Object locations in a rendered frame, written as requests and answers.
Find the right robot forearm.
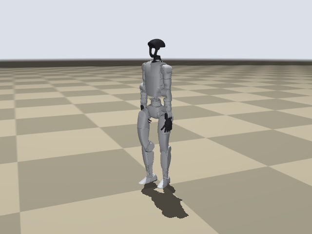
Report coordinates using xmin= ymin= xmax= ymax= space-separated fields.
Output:
xmin=140 ymin=89 xmax=147 ymax=108

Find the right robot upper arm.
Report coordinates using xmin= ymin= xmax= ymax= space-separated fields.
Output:
xmin=139 ymin=63 xmax=146 ymax=91

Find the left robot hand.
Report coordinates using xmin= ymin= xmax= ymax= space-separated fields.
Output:
xmin=161 ymin=113 xmax=172 ymax=132

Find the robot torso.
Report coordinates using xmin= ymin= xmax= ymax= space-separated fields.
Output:
xmin=145 ymin=59 xmax=167 ymax=119

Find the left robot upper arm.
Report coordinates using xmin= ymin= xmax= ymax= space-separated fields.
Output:
xmin=160 ymin=64 xmax=173 ymax=97

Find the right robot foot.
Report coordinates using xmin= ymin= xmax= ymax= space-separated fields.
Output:
xmin=139 ymin=173 xmax=157 ymax=184

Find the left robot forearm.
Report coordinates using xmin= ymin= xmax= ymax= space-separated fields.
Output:
xmin=163 ymin=89 xmax=172 ymax=118

